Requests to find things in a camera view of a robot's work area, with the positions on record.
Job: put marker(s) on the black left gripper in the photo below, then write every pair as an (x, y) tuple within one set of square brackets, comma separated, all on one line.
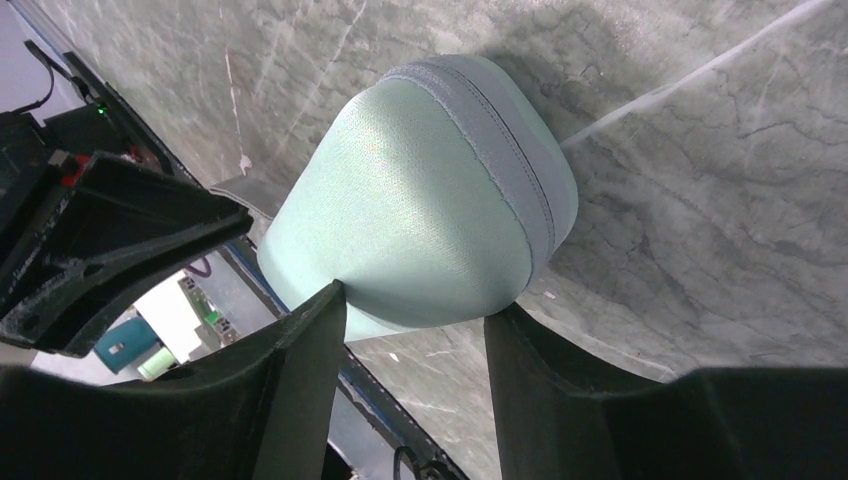
[(74, 255)]

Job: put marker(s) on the mint green umbrella case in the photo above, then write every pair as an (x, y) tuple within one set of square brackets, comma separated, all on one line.
[(435, 197)]

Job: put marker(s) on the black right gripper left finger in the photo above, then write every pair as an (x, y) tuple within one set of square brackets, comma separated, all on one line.
[(257, 409)]

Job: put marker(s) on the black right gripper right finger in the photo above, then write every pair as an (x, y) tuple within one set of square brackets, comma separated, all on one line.
[(563, 413)]

